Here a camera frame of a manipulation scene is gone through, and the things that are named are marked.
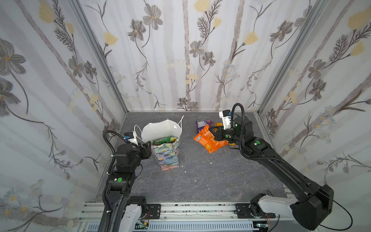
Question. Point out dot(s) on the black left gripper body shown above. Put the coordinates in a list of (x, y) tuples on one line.
[(144, 153)]

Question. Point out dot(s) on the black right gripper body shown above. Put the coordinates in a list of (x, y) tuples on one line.
[(217, 134)]

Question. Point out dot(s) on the floral white paper bag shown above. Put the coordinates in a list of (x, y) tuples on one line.
[(166, 155)]

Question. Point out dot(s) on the green yellow Fox's candy packet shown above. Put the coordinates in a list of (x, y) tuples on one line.
[(165, 140)]

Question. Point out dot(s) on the orange chips packet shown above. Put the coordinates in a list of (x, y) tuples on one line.
[(206, 138)]

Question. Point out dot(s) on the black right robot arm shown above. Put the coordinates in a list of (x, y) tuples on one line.
[(311, 204)]

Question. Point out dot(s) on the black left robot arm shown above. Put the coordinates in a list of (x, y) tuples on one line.
[(121, 210)]

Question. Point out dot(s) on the purple snack packet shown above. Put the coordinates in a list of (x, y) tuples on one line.
[(201, 124)]

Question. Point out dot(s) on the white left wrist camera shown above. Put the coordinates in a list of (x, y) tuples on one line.
[(131, 137)]

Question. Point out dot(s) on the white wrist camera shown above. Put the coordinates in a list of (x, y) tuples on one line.
[(131, 137), (225, 115)]

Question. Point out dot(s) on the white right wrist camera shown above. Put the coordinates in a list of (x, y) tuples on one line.
[(225, 115)]

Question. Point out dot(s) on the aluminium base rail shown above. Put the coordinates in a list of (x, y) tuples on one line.
[(216, 211)]

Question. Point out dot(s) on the white cable duct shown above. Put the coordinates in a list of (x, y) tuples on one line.
[(202, 226)]

